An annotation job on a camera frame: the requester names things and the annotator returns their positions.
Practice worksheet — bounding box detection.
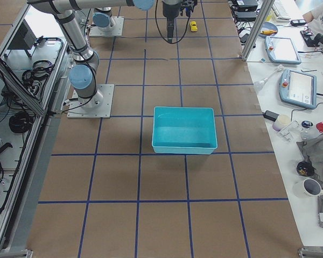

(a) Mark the yellow tool on plate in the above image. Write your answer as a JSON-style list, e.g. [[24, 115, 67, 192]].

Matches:
[[260, 30, 277, 35]]

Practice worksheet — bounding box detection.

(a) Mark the light blue plastic bin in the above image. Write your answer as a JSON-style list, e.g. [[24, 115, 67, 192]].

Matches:
[[151, 106, 217, 154]]

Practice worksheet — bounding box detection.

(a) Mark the blue plate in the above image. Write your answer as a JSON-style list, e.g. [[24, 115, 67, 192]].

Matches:
[[259, 21, 278, 38]]

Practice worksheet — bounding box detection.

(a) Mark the red plastic toy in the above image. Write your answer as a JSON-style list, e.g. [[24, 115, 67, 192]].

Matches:
[[316, 121, 323, 133]]

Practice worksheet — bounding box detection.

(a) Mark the white mug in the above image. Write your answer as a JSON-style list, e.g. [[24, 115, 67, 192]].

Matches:
[[293, 178, 323, 198]]

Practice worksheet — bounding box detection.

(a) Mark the near teach pendant tablet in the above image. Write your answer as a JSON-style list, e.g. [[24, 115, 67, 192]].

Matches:
[[279, 69, 317, 110]]

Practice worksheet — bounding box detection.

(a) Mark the teach pendant tablet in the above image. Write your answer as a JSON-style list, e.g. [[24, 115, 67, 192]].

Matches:
[[279, 69, 317, 110], [264, 36, 301, 65]]

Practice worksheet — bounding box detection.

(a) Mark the yellow beetle toy car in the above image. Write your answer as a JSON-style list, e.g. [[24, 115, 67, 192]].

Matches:
[[189, 21, 198, 32]]

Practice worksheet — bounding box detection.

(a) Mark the aluminium frame post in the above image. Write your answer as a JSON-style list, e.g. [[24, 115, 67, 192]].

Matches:
[[241, 0, 274, 61]]

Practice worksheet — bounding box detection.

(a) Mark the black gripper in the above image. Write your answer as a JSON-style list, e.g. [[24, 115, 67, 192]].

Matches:
[[162, 0, 181, 43]]

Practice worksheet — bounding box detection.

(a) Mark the lavender cup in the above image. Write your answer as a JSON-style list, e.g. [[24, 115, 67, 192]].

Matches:
[[272, 114, 291, 131]]

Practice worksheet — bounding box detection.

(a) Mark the black small bowl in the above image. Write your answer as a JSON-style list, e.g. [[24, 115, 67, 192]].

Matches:
[[296, 161, 314, 177]]

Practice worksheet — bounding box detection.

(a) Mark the black power adapter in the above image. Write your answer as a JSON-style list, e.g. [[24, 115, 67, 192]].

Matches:
[[263, 110, 279, 122]]

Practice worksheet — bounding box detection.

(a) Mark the coiled black cable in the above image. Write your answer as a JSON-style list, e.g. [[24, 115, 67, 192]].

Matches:
[[9, 111, 33, 134]]

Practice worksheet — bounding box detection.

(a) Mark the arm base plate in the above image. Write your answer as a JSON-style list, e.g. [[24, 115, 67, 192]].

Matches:
[[89, 16, 124, 37], [67, 84, 114, 119]]

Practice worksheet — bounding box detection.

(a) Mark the far teach pendant tablet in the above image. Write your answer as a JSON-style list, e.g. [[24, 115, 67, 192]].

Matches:
[[264, 36, 301, 65]]

